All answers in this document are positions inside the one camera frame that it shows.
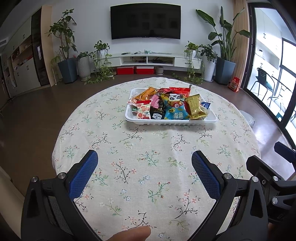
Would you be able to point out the small green packet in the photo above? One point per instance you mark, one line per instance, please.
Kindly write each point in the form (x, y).
(133, 108)

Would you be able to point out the plant in tall white pot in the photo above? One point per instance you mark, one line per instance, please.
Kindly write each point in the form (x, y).
(209, 70)

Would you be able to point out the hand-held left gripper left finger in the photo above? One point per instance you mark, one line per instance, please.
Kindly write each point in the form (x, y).
(83, 176)

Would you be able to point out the air conditioner vent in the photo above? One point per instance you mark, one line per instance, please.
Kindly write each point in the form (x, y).
(3, 42)

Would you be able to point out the black set-top box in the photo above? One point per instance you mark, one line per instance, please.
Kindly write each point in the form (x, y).
(157, 61)

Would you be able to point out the gold snack packet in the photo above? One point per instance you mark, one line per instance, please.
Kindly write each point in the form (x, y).
(195, 106)

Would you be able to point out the wall storage cabinet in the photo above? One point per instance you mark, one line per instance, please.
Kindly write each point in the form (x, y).
(25, 74)

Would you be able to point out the beige curtain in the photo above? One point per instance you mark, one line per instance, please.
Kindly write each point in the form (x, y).
(240, 51)

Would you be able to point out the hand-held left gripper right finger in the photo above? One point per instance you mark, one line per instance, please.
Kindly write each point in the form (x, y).
(205, 176)

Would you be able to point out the black snack packet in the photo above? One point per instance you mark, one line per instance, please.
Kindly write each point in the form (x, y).
(157, 114)

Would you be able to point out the white balcony cabinets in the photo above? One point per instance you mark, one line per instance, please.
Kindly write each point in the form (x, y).
(268, 25)

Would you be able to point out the red storage box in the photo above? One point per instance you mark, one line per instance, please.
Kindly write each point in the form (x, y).
(144, 70)
(124, 70)

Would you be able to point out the trailing vine plant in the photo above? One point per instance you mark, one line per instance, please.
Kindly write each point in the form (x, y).
(101, 46)

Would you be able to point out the hanging pothos in white pot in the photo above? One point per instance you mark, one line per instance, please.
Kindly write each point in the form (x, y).
(192, 46)

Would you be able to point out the black balcony chair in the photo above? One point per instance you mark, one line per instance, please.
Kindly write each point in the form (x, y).
(262, 75)

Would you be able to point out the black balcony table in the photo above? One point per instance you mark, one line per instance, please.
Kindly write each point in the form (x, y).
(285, 89)

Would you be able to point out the black sliding door frame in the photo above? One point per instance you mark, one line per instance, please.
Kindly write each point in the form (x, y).
(252, 46)

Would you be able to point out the small grey pot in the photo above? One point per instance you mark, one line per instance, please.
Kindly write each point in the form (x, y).
(159, 70)

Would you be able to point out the grey trash bin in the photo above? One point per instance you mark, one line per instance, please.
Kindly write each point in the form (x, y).
(249, 120)

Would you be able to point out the round floral tablecloth table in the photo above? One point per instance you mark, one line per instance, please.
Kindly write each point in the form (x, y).
(138, 143)

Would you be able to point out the plant in white ribbed pot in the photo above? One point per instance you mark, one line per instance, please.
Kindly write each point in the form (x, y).
(83, 68)

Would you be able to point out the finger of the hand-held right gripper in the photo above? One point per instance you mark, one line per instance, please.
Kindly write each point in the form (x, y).
(285, 149)
(257, 165)

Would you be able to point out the potted tree in blue-grey pot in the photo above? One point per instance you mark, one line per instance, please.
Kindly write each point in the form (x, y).
(68, 71)

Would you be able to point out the white plastic tray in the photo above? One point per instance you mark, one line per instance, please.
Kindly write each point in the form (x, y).
(171, 122)

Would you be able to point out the person's left hand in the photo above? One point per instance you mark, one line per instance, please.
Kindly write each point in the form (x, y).
(131, 235)

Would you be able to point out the small teal object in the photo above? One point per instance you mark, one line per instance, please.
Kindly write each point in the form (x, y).
(148, 51)

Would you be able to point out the black wall television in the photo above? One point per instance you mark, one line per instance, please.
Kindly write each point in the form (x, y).
(145, 20)

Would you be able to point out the red patterned snack packet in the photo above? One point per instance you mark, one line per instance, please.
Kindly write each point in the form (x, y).
(143, 111)

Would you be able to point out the blue panda snack packet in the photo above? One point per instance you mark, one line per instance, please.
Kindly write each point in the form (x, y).
(174, 109)

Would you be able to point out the red bag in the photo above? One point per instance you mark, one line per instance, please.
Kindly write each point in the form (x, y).
(234, 84)

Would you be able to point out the orange snack packet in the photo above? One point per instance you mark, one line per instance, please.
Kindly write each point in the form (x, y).
(145, 93)

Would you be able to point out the clear pink-striped packet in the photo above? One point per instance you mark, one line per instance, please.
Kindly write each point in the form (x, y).
(133, 101)

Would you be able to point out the white television console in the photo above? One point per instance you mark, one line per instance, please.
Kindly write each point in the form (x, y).
(185, 61)

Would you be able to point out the blue cake packet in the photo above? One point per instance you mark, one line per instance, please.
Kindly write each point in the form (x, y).
(205, 105)

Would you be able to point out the large-leaf plant in blue-grey pot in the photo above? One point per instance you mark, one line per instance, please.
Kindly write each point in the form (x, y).
(225, 71)

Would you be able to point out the pink snack packet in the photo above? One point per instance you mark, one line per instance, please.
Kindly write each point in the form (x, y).
(155, 101)

